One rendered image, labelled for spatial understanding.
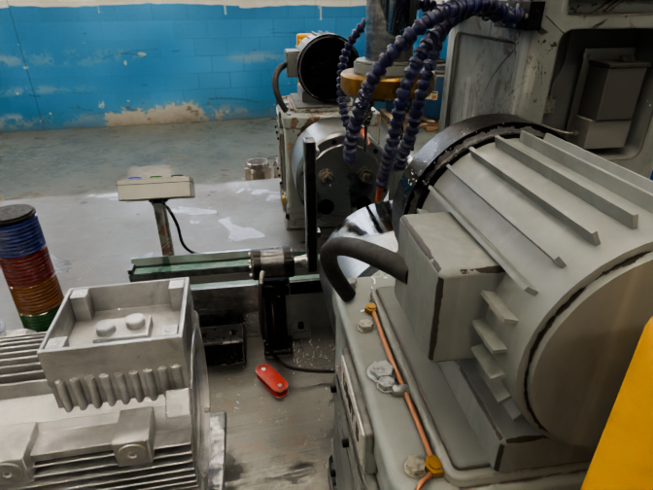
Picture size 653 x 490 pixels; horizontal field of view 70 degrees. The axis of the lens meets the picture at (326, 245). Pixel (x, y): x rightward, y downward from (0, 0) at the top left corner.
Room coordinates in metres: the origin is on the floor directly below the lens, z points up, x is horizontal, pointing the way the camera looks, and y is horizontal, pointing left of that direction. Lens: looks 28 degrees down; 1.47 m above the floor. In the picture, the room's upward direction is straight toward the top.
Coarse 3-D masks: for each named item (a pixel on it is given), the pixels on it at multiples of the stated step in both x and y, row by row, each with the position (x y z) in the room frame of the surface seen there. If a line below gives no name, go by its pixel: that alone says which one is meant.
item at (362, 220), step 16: (368, 208) 0.70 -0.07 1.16; (384, 208) 0.69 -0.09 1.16; (352, 224) 0.68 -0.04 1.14; (368, 224) 0.65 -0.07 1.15; (384, 224) 0.64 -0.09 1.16; (368, 240) 0.61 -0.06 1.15; (384, 240) 0.59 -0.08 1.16; (320, 272) 0.69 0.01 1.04; (352, 272) 0.56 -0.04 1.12; (368, 272) 0.55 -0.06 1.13; (384, 272) 0.54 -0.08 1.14
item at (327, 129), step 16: (320, 128) 1.22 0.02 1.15; (336, 128) 1.19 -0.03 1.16; (320, 144) 1.13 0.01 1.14; (336, 144) 1.14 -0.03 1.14; (320, 160) 1.13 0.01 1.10; (336, 160) 1.13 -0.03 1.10; (368, 160) 1.15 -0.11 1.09; (320, 176) 1.12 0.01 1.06; (336, 176) 1.13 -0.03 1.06; (352, 176) 1.14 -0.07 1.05; (368, 176) 1.11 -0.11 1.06; (320, 192) 1.13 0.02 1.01; (336, 192) 1.13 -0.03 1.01; (352, 192) 1.14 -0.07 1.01; (368, 192) 1.15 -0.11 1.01; (384, 192) 1.16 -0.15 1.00; (320, 208) 1.12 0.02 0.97; (336, 208) 1.13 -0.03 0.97; (352, 208) 1.14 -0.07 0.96; (336, 224) 1.14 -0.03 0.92
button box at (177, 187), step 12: (120, 180) 1.05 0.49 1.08; (132, 180) 1.06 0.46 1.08; (144, 180) 1.06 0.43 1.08; (156, 180) 1.06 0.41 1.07; (168, 180) 1.07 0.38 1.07; (180, 180) 1.07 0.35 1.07; (192, 180) 1.12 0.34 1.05; (120, 192) 1.04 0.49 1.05; (132, 192) 1.04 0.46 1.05; (144, 192) 1.05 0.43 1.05; (156, 192) 1.05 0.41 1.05; (168, 192) 1.05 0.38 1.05; (180, 192) 1.06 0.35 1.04; (192, 192) 1.09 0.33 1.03
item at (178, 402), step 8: (168, 392) 0.32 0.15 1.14; (176, 392) 0.32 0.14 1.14; (184, 392) 0.32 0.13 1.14; (168, 400) 0.31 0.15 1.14; (176, 400) 0.31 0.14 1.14; (184, 400) 0.31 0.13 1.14; (168, 408) 0.31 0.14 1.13; (176, 408) 0.31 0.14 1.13; (184, 408) 0.31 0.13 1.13; (192, 408) 0.32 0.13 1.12; (168, 416) 0.30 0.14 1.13; (176, 416) 0.30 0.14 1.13; (184, 416) 0.30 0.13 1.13
